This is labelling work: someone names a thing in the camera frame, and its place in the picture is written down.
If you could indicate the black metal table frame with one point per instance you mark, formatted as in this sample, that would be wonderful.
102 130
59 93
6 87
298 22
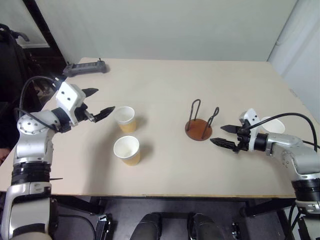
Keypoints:
75 205

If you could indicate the dark rounded shape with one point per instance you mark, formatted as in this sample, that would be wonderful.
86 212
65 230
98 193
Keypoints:
150 226
202 226

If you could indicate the tan paper cup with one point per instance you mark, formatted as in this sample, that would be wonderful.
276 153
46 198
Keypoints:
126 148
275 126
123 115

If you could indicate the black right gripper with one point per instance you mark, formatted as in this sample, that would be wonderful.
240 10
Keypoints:
243 140

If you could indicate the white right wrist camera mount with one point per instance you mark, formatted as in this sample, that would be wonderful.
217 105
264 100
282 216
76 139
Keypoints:
252 115

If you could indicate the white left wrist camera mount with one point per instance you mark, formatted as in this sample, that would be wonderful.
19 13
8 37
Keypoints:
68 97

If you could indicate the black door frame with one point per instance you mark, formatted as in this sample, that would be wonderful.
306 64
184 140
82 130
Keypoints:
42 22

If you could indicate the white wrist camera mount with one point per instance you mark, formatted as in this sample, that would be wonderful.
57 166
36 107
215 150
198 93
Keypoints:
252 115
68 97

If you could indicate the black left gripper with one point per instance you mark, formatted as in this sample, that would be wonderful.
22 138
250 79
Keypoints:
83 112

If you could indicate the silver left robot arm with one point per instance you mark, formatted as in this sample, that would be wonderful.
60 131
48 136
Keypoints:
32 147

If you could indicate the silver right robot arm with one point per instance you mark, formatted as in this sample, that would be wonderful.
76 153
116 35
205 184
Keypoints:
295 152

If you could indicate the black office chair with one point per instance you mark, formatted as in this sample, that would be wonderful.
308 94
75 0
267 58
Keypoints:
10 62

